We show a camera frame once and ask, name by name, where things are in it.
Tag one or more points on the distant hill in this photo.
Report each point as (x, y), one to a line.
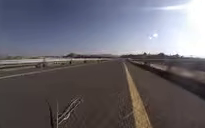
(76, 55)

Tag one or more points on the grey asphalt road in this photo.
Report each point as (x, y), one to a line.
(90, 93)

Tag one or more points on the yellow painted line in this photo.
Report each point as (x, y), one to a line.
(133, 93)

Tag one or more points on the distant row of trees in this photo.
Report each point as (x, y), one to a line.
(156, 55)

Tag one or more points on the dry plant stalks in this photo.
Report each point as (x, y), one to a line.
(67, 111)

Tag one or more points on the metal guardrail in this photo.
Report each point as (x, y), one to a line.
(10, 61)

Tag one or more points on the low concrete wall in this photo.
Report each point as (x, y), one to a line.
(176, 79)

